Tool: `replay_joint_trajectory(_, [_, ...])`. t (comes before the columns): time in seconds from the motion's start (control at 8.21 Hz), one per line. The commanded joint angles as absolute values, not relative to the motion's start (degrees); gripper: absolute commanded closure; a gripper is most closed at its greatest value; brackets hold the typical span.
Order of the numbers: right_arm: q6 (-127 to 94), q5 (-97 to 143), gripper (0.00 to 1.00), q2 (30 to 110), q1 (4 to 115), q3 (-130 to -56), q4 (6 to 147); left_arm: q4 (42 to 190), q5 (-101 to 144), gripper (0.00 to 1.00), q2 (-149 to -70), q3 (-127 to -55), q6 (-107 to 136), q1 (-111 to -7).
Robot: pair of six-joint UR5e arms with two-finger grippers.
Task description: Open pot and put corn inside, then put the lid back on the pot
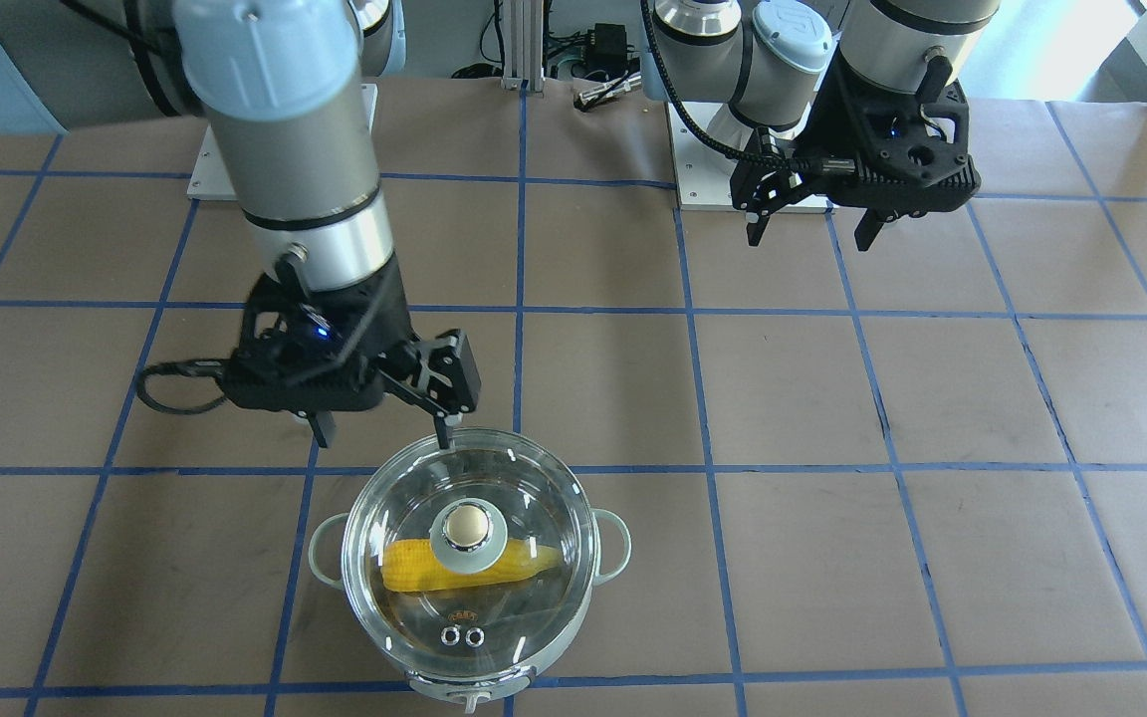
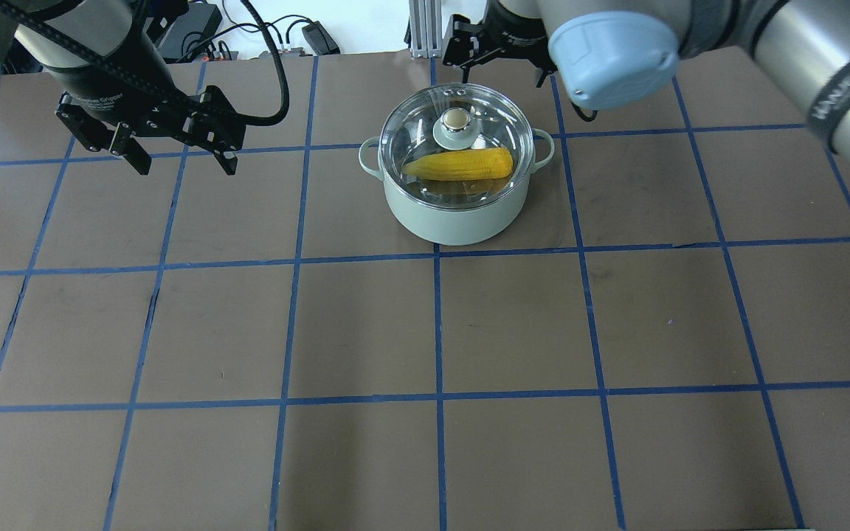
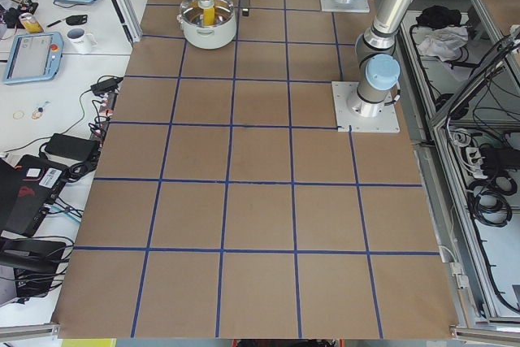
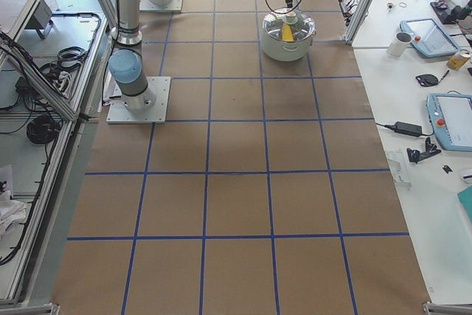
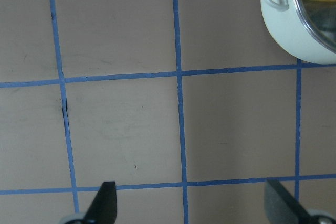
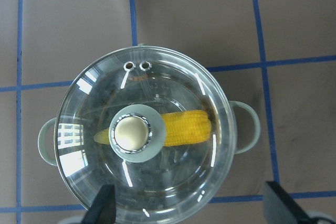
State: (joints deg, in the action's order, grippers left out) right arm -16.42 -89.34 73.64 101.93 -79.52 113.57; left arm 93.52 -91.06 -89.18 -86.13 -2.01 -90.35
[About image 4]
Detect glass pot lid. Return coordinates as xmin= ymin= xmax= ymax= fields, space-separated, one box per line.
xmin=263 ymin=8 xmax=316 ymax=42

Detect yellow corn cob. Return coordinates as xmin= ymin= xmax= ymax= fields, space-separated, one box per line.
xmin=281 ymin=23 xmax=294 ymax=42

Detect pale green steel pot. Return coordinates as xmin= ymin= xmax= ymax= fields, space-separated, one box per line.
xmin=261 ymin=22 xmax=315 ymax=62

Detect white mug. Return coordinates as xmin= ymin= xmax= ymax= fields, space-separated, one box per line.
xmin=386 ymin=31 xmax=412 ymax=58

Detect blue teach pendant far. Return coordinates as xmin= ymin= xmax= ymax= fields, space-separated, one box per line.
xmin=400 ymin=18 xmax=460 ymax=58

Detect blue teach pendant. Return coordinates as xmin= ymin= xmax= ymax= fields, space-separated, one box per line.
xmin=426 ymin=94 xmax=471 ymax=152
xmin=400 ymin=18 xmax=460 ymax=58

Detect black power adapter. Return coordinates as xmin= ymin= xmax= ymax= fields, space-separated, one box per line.
xmin=394 ymin=121 xmax=423 ymax=137

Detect blue teach pendant near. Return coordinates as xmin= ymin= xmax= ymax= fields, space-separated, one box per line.
xmin=426 ymin=94 xmax=471 ymax=152

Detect aluminium frame post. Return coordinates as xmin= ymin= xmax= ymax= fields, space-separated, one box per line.
xmin=344 ymin=0 xmax=391 ymax=46

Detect coiled black cables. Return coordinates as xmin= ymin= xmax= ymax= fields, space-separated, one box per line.
xmin=26 ymin=114 xmax=62 ymax=145

